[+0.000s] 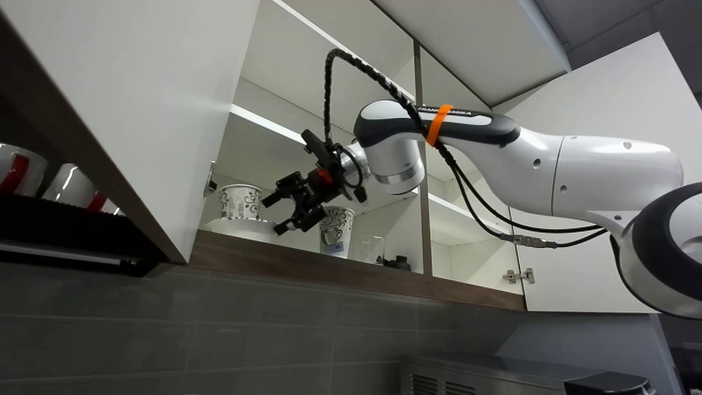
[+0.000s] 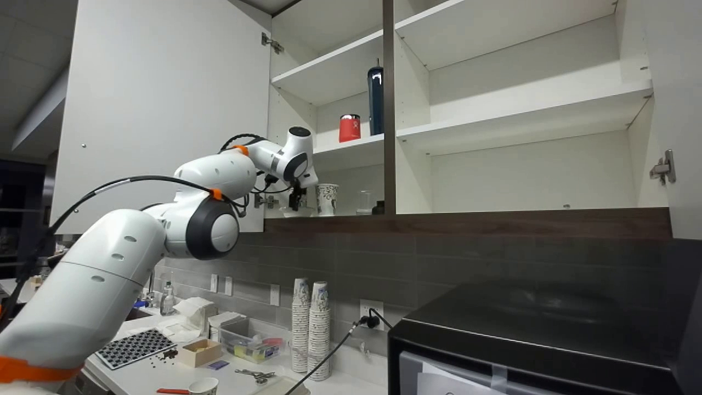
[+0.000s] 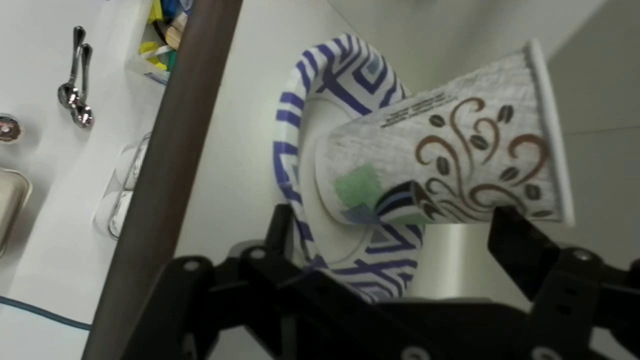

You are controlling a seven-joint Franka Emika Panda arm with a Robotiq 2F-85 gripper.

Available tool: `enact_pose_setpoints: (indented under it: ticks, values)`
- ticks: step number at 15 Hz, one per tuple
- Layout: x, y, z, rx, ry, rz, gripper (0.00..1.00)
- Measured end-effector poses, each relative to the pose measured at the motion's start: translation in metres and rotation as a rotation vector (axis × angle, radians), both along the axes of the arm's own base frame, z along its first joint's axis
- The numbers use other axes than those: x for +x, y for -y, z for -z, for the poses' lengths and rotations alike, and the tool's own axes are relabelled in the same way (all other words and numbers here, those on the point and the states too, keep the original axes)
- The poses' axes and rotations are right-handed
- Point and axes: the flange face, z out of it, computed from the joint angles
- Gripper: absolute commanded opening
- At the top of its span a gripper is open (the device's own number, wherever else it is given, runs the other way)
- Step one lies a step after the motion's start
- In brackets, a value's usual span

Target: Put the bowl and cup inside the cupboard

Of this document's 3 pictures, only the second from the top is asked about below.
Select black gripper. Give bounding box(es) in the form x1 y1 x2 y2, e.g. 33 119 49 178
287 181 309 214

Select patterned paper cup green emblem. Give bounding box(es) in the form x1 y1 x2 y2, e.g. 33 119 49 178
316 180 340 218

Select red cup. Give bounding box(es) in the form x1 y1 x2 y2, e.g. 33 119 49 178
338 112 363 145

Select white cupboard door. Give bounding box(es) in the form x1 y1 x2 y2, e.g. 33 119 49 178
49 0 275 236
620 0 702 241

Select metal door hinge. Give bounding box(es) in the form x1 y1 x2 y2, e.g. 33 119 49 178
647 148 679 185
260 27 286 54
251 190 281 210

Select dark blue tumbler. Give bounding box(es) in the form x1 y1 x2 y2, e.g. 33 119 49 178
366 58 386 137

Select clear plastic container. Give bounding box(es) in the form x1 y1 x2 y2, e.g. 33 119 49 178
215 311 286 365

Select crumpled white paper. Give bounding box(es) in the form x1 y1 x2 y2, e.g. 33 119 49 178
173 294 218 334

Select small clear bottle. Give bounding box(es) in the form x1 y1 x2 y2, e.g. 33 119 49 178
159 278 181 317

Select metal keys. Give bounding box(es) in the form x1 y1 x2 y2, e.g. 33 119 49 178
235 365 279 388

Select small wooden box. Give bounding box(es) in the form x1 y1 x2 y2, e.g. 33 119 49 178
173 335 226 370

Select black white calibration board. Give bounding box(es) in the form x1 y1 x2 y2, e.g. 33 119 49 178
93 326 181 373

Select dark shelf unit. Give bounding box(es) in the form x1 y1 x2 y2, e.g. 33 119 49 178
0 155 59 280

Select black microwave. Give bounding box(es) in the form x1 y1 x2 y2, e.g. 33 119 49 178
385 278 702 395

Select wide orange band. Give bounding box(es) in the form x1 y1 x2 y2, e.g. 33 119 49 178
0 356 83 385

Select black power plug cable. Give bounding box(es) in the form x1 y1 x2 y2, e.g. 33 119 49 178
283 305 398 395

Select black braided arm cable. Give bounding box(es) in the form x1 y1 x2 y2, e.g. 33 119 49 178
7 131 294 309

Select white wall cupboard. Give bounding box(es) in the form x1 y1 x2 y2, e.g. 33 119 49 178
262 0 675 241

